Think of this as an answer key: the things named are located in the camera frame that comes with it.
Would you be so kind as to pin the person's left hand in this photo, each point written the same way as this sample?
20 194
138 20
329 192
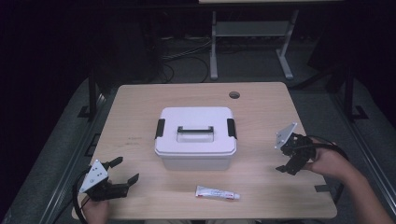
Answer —
96 211

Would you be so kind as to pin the white metal desk frame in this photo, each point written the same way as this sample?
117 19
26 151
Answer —
249 29

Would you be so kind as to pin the white ointment tube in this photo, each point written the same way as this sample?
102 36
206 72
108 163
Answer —
214 193

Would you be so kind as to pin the black metal stand post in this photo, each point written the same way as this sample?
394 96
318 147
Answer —
92 93
350 93

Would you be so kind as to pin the person's right hand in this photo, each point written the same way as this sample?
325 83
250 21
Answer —
330 161

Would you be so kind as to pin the white plastic storage box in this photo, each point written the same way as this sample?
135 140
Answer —
196 163

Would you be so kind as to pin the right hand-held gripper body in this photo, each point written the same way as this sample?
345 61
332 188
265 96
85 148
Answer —
299 149

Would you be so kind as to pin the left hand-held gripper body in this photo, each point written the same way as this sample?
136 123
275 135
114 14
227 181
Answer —
106 189

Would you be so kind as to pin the aluminium frame rail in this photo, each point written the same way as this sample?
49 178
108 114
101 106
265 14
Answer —
367 155
71 161

